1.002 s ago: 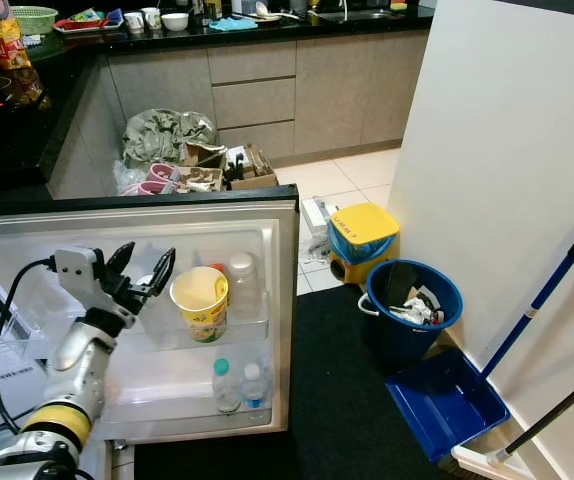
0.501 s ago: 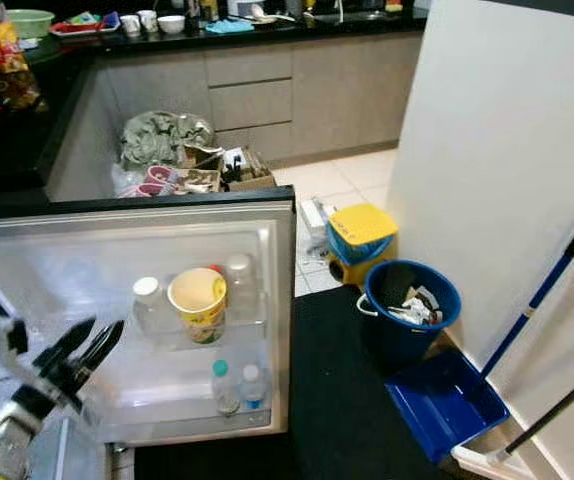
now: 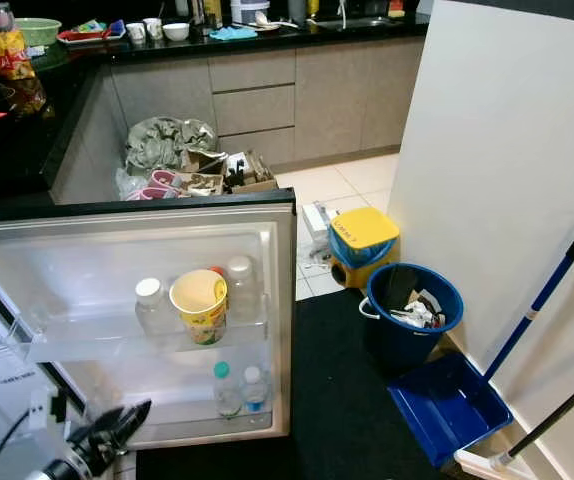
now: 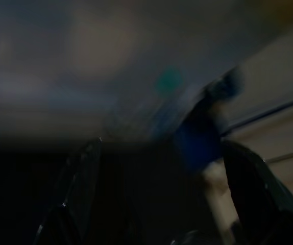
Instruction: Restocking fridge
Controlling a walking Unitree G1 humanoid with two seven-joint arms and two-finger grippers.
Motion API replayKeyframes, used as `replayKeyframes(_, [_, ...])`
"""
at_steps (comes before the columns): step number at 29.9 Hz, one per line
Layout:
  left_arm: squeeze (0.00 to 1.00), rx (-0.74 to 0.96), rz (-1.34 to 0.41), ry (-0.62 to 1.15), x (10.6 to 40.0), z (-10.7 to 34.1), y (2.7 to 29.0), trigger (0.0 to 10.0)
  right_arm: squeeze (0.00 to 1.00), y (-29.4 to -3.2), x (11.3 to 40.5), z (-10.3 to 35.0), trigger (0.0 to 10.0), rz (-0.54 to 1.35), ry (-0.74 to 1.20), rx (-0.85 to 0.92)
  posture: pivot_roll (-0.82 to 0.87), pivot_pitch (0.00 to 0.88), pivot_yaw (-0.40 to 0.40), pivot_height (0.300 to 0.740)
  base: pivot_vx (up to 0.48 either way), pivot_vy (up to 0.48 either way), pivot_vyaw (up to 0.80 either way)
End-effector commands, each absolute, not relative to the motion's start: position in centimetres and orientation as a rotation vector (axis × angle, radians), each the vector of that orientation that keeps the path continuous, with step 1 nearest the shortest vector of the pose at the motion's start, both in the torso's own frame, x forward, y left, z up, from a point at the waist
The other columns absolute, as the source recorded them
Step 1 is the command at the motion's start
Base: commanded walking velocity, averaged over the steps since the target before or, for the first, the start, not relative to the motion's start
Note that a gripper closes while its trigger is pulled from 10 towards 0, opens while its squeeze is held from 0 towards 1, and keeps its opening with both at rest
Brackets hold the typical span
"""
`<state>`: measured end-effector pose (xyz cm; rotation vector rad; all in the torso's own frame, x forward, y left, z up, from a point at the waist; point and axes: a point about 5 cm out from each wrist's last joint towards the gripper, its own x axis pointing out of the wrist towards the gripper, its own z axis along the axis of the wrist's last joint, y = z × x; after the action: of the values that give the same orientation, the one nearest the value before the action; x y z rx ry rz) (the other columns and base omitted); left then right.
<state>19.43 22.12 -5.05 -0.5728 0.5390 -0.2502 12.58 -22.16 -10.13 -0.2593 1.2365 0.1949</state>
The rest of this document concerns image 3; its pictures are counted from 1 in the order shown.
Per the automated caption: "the clear fridge door shelf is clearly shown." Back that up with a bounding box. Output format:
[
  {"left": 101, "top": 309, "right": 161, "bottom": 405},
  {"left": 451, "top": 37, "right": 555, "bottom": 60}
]
[
  {"left": 12, "top": 315, "right": 273, "bottom": 363},
  {"left": 102, "top": 395, "right": 273, "bottom": 441}
]

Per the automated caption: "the red tray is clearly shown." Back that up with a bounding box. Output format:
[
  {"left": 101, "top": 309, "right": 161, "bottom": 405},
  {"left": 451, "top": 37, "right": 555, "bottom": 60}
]
[{"left": 57, "top": 20, "right": 126, "bottom": 45}]

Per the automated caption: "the small teal-capped water bottle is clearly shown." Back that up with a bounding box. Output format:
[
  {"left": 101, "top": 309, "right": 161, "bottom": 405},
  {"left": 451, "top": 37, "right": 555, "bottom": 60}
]
[{"left": 212, "top": 362, "right": 238, "bottom": 416}]

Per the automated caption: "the blue long-handled dustpan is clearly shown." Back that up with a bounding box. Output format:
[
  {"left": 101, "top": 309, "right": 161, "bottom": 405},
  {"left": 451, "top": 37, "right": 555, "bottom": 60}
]
[{"left": 387, "top": 215, "right": 574, "bottom": 469}]

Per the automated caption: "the black-handled white broom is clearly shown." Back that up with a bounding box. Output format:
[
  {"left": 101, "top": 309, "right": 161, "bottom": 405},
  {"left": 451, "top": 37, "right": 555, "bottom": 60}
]
[{"left": 455, "top": 362, "right": 574, "bottom": 480}]

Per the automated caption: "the white-capped clear bottle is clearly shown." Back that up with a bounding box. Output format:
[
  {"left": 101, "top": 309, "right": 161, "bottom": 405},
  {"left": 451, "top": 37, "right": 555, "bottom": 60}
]
[{"left": 135, "top": 278, "right": 166, "bottom": 336}]

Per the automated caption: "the pink plastic item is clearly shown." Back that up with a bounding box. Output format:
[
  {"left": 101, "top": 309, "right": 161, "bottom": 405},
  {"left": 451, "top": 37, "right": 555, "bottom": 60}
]
[{"left": 132, "top": 170, "right": 186, "bottom": 201}]

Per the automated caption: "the grey green crumpled bag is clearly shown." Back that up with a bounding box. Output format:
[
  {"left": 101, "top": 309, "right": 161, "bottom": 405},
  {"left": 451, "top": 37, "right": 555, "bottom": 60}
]
[{"left": 124, "top": 116, "right": 218, "bottom": 179}]

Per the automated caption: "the blue plastic bucket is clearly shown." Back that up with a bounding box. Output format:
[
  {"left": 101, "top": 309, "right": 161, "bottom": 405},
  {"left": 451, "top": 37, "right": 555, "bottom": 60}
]
[{"left": 360, "top": 262, "right": 465, "bottom": 373}]

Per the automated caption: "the white power strip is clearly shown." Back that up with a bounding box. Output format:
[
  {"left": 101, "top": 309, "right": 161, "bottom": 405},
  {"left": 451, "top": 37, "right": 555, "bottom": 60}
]
[{"left": 295, "top": 200, "right": 333, "bottom": 269}]

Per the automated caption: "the teal cloth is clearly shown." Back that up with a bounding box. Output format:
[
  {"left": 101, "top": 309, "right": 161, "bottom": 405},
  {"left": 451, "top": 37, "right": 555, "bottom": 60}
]
[{"left": 207, "top": 25, "right": 260, "bottom": 41}]

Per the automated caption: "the yellow waste bin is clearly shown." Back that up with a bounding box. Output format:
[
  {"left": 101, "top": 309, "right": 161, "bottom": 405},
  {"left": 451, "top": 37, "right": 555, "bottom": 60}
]
[{"left": 327, "top": 207, "right": 401, "bottom": 289}]

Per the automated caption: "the black-topped grey kitchen counter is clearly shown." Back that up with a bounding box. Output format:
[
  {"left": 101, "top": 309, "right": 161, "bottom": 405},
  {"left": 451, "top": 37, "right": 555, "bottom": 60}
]
[{"left": 0, "top": 0, "right": 428, "bottom": 206}]

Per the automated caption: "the cardboard box with clutter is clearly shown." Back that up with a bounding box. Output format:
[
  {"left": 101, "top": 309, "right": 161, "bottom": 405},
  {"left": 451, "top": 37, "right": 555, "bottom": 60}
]
[{"left": 179, "top": 150, "right": 278, "bottom": 196}]

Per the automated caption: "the crumpled white paper trash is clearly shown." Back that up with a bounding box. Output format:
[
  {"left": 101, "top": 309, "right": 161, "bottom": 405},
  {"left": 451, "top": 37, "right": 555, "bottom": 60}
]
[{"left": 392, "top": 295, "right": 446, "bottom": 331}]

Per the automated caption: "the black trash piece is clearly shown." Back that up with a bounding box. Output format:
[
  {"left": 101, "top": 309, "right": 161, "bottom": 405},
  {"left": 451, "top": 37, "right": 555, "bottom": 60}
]
[{"left": 387, "top": 265, "right": 418, "bottom": 309}]

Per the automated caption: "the yellow red chips bag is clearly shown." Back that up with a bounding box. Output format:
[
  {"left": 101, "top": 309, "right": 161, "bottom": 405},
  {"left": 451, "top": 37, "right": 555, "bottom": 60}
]
[{"left": 0, "top": 28, "right": 36, "bottom": 81}]

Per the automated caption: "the blue-labelled water bottle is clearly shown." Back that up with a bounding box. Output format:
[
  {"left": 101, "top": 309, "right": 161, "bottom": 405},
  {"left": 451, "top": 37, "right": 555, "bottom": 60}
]
[{"left": 242, "top": 366, "right": 270, "bottom": 413}]

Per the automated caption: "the green plastic basin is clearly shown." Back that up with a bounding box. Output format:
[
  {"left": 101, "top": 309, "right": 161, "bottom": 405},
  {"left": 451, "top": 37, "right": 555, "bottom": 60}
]
[{"left": 15, "top": 17, "right": 61, "bottom": 47}]

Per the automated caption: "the yellow instant noodle cup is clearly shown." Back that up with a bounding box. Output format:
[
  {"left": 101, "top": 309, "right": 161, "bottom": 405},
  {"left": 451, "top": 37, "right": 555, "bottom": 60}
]
[{"left": 170, "top": 268, "right": 228, "bottom": 346}]

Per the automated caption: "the large clear plastic bottle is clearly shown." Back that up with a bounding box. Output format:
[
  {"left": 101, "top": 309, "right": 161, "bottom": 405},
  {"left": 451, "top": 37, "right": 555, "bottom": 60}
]
[{"left": 225, "top": 255, "right": 258, "bottom": 321}]

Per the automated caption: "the steel kitchen sink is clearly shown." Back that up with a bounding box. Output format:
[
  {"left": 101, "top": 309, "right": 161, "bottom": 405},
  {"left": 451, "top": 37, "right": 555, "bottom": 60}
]
[{"left": 312, "top": 12, "right": 393, "bottom": 29}]

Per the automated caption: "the white kitchen appliance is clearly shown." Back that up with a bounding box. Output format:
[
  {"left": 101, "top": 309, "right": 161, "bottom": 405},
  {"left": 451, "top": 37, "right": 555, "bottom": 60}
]
[{"left": 230, "top": 0, "right": 271, "bottom": 26}]

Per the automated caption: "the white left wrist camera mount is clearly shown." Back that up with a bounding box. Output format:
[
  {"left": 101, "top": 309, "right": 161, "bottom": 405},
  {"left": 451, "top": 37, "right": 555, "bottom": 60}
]
[{"left": 29, "top": 387, "right": 70, "bottom": 433}]

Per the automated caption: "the grey cabinet drawer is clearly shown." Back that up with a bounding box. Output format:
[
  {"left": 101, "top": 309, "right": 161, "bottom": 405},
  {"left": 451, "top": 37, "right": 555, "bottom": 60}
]
[
  {"left": 217, "top": 127, "right": 296, "bottom": 166},
  {"left": 212, "top": 85, "right": 296, "bottom": 136},
  {"left": 207, "top": 50, "right": 296, "bottom": 93}
]

